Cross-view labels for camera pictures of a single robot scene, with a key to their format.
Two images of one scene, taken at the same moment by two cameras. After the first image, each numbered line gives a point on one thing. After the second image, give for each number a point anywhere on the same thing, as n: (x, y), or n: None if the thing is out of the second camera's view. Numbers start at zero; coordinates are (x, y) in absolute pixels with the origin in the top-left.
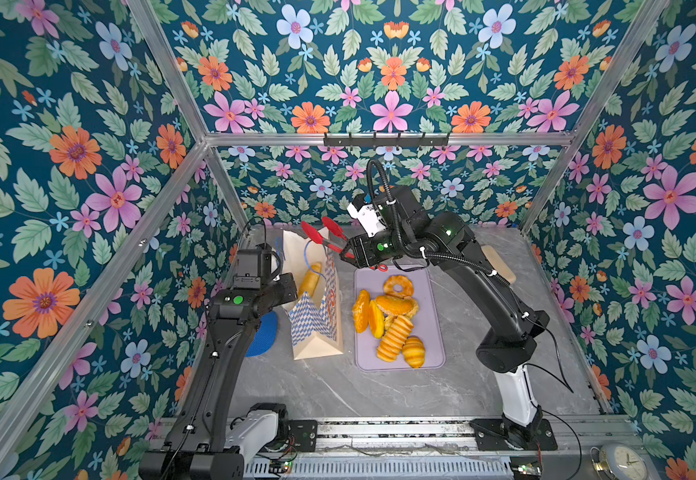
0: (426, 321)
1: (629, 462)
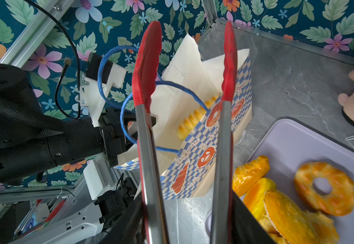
0: (291, 144)
1: None
